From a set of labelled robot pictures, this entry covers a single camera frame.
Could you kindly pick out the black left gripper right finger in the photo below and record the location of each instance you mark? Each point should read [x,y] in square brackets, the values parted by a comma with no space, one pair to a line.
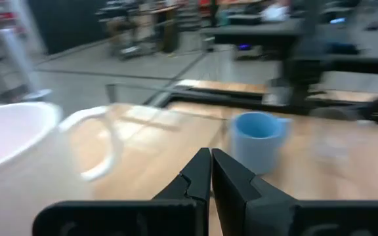
[248,209]

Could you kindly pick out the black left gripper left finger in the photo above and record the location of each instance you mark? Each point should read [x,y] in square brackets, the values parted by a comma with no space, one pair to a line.
[189,203]

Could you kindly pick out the light blue mug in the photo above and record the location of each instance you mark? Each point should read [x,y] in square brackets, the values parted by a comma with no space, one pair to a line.
[258,147]

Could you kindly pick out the plain white mug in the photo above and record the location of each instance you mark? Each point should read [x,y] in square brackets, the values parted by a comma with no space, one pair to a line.
[18,170]

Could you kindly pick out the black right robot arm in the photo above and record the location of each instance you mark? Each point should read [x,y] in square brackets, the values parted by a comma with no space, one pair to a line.
[302,72]

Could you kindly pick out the dark grey desk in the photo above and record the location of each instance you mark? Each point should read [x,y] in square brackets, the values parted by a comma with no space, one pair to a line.
[258,32]

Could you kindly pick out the silver metal stand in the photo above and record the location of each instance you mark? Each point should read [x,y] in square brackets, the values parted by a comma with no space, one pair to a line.
[12,55]

